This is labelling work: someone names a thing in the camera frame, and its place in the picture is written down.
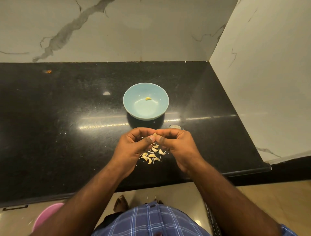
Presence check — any blue plaid shirt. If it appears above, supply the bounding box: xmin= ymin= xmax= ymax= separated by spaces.
xmin=92 ymin=202 xmax=298 ymax=236

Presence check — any pink plastic bucket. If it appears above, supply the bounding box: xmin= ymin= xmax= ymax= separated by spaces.
xmin=32 ymin=203 xmax=65 ymax=232

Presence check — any pile of garlic skins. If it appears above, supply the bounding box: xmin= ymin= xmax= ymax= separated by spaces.
xmin=140 ymin=142 xmax=167 ymax=165

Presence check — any person's right forearm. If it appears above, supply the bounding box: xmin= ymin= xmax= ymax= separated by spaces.
xmin=187 ymin=159 xmax=282 ymax=236

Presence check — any person's right hand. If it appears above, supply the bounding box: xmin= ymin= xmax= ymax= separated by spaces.
xmin=155 ymin=128 xmax=203 ymax=174

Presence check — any black cabinet trim strip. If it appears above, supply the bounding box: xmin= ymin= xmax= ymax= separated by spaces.
xmin=206 ymin=204 xmax=222 ymax=236

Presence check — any person's left forearm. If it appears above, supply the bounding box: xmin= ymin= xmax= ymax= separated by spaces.
xmin=30 ymin=166 xmax=129 ymax=236

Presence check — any black drawer handle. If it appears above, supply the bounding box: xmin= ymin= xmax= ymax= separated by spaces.
xmin=2 ymin=204 xmax=29 ymax=211

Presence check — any light blue bowl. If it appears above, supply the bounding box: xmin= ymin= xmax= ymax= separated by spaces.
xmin=122 ymin=83 xmax=170 ymax=121

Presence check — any person's left foot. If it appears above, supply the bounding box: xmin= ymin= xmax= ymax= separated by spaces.
xmin=114 ymin=195 xmax=129 ymax=213

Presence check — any person's left hand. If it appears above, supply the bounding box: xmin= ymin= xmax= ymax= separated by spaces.
xmin=111 ymin=127 xmax=157 ymax=178

